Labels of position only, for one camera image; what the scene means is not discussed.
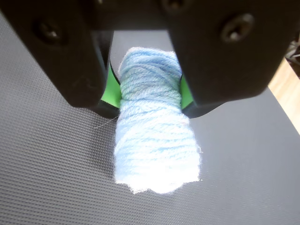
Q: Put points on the light blue yarn block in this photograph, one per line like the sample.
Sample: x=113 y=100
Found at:
x=152 y=140

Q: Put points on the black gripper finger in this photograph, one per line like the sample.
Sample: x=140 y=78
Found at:
x=58 y=58
x=222 y=65

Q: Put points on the dark grey textured mat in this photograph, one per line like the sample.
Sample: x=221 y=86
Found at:
x=47 y=175

